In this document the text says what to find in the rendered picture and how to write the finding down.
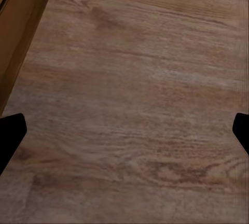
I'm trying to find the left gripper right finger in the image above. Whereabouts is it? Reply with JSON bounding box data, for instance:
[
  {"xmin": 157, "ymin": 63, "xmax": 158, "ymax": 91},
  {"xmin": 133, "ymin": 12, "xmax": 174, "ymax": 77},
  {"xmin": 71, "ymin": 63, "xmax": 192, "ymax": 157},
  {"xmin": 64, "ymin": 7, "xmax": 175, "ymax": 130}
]
[{"xmin": 232, "ymin": 113, "xmax": 249, "ymax": 155}]

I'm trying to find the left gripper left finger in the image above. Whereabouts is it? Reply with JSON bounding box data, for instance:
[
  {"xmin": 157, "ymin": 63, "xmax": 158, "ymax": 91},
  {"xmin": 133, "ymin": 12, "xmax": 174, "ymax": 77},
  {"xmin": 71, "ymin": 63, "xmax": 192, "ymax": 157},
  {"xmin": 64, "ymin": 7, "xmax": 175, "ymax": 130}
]
[{"xmin": 0, "ymin": 113, "xmax": 27, "ymax": 175}]

